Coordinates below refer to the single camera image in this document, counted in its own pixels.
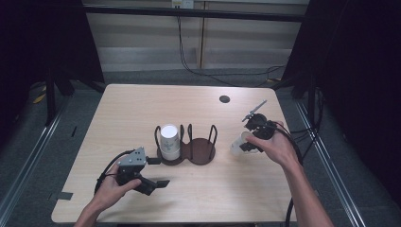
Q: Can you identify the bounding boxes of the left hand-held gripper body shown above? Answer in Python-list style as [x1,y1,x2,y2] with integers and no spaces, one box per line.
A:
[115,147,157,196]

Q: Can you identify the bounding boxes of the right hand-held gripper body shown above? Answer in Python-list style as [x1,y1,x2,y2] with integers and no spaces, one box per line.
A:
[241,99,279,141]

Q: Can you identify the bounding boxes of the single white paper cup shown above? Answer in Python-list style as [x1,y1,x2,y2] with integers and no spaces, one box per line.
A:
[229,131,260,156]

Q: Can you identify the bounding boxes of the stack of white paper cups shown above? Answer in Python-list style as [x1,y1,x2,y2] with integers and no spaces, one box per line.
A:
[159,124,182,161]

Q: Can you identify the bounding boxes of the dark brown wire cup holder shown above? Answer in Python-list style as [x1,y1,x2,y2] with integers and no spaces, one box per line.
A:
[153,123,218,166]

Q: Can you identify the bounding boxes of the person's right hand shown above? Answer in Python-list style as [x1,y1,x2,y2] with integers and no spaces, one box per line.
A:
[245,121,301,170]

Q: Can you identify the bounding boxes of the person's left hand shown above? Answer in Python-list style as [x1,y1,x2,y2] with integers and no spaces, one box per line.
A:
[91,164,143,212]

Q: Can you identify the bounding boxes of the black metal stand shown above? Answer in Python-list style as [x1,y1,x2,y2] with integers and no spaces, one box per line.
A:
[306,75,318,127]

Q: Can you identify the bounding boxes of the grey tape strip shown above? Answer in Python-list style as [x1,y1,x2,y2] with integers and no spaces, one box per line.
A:
[50,191,74,201]

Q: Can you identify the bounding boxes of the black curtain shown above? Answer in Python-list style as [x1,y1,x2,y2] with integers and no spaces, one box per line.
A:
[0,0,105,140]
[280,0,401,197]

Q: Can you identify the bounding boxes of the black horizontal bar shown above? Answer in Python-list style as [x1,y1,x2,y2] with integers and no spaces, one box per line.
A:
[82,5,306,23]

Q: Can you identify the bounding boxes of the left hand-held gripper black cable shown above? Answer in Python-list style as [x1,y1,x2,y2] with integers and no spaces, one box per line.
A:
[94,148,136,195]

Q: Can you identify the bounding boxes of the hand-held gripper black cable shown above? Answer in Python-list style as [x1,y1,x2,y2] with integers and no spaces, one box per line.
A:
[94,148,136,195]
[272,121,305,227]

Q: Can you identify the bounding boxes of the black floor cables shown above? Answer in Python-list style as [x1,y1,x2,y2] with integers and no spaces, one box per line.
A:
[289,88,325,164]

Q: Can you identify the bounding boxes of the metal floor rail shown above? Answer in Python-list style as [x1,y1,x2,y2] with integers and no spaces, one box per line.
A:
[0,103,69,221]
[294,100,367,227]

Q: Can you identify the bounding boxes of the right hand-held gripper black cable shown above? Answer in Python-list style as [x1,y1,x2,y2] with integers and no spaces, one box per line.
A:
[272,121,305,227]

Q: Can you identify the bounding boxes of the black wall outlet cable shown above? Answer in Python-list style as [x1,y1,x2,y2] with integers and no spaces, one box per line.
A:
[176,8,288,88]

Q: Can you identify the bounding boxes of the white wall outlet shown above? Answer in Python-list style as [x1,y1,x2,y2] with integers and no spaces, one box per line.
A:
[171,0,194,9]

